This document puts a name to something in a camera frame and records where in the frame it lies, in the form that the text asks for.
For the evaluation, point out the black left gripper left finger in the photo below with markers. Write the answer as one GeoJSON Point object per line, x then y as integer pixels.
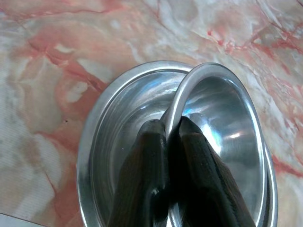
{"type": "Point", "coordinates": [139, 179]}

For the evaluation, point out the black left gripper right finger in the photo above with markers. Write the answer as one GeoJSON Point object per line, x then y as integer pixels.
{"type": "Point", "coordinates": [201, 179]}

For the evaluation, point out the small steel bowl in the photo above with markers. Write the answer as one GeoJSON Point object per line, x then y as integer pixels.
{"type": "Point", "coordinates": [234, 113]}

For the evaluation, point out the large steel plate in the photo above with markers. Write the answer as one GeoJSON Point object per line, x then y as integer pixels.
{"type": "Point", "coordinates": [113, 123]}

